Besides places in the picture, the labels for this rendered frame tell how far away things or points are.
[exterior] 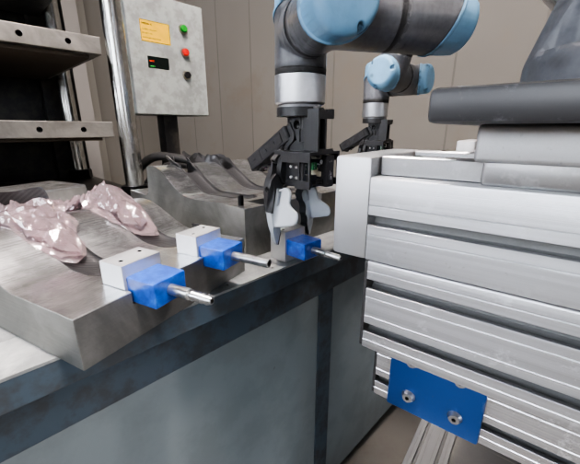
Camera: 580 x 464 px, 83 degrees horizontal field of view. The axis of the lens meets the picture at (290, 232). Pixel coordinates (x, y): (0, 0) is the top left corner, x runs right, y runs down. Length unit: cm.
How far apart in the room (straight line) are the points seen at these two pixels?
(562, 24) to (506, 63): 200
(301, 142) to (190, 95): 103
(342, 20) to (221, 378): 54
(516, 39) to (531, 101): 210
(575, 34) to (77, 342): 44
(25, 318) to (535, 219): 46
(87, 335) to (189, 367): 24
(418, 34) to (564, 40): 21
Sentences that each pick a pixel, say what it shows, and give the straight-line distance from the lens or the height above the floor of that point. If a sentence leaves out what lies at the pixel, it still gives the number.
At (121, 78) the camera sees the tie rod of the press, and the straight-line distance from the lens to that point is 126.
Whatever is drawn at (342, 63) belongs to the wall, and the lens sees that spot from 261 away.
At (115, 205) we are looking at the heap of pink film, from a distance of 57.
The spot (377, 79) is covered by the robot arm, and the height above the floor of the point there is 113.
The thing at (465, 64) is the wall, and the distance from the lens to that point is 233.
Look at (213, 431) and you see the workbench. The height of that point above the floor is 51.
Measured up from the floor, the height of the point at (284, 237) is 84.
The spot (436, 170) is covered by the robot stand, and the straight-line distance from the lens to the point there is 28.
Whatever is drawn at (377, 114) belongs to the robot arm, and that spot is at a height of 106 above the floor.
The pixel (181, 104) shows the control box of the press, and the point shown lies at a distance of 148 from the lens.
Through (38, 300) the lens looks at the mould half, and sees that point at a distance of 41.
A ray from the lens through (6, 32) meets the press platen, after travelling 127.
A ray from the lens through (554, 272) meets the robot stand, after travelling 28.
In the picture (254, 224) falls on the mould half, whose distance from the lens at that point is 57.
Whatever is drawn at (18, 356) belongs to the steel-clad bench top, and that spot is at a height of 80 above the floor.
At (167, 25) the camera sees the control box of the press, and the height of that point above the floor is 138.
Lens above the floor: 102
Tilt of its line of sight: 17 degrees down
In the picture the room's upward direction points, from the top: straight up
